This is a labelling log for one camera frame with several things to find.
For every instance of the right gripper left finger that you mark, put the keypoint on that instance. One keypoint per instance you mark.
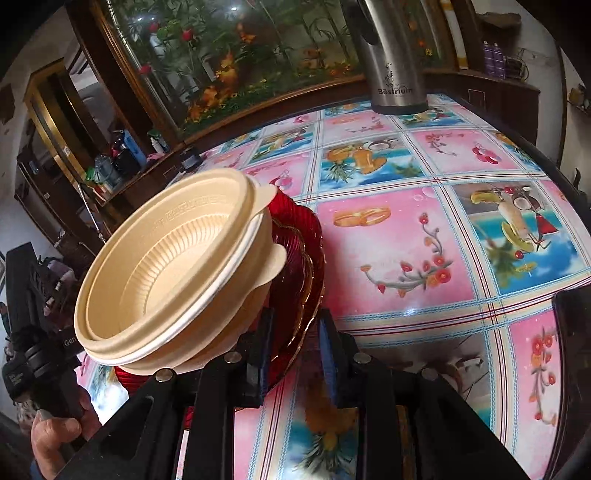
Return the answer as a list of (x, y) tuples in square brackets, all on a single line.
[(253, 370)]

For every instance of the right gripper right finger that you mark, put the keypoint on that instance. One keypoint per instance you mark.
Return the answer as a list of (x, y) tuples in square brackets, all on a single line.
[(343, 363)]

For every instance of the beige plastic bowl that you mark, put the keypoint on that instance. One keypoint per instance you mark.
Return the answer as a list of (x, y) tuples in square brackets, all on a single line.
[(228, 316), (164, 265)]

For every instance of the gold-rimmed red glass plate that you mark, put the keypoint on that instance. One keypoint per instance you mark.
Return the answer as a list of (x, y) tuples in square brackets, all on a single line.
[(290, 289)]

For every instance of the large red glass plate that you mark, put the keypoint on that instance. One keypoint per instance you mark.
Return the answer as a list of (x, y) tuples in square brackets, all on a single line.
[(284, 210)]

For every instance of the white foam bowl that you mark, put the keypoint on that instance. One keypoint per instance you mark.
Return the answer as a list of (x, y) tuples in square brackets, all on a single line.
[(175, 296)]

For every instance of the person's left forearm blue sleeve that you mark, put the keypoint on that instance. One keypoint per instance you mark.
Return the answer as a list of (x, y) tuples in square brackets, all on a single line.
[(35, 472)]

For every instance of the person's left hand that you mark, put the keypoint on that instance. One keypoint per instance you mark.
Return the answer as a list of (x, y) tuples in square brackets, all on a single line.
[(50, 434)]

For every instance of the floral patterned tablecloth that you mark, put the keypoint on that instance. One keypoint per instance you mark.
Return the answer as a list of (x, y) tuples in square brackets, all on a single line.
[(452, 249)]

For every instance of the blue water jug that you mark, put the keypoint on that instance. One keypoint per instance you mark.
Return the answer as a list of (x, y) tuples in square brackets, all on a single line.
[(106, 173)]

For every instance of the small black jar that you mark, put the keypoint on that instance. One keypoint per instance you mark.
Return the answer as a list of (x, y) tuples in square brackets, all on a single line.
[(190, 159)]

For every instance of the stainless steel thermos jug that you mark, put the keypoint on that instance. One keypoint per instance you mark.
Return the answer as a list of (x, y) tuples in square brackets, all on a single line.
[(381, 37)]

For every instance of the purple bottles on shelf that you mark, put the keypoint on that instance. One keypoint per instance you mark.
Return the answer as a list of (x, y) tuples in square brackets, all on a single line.
[(494, 60)]

